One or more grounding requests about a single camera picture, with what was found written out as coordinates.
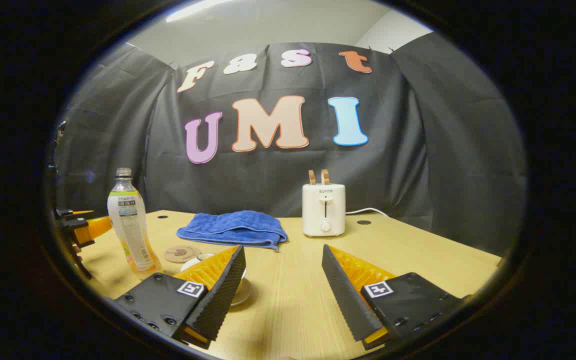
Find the white ceramic teacup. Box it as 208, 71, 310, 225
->
180, 260, 254, 307

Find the black backdrop cloth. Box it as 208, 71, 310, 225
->
53, 32, 528, 257

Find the blue folded towel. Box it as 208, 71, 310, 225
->
176, 210, 289, 251

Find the clear plastic water bottle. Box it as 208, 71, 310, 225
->
107, 167, 164, 280

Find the white teacup lid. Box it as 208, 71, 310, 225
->
180, 252, 217, 272

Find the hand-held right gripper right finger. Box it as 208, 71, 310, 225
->
321, 244, 469, 351

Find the white power cable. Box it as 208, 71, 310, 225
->
345, 207, 391, 219

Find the white toaster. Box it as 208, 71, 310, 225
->
302, 183, 347, 238

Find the round brown coaster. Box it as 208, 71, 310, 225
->
163, 245, 202, 264

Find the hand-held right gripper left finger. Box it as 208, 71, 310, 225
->
113, 244, 247, 351

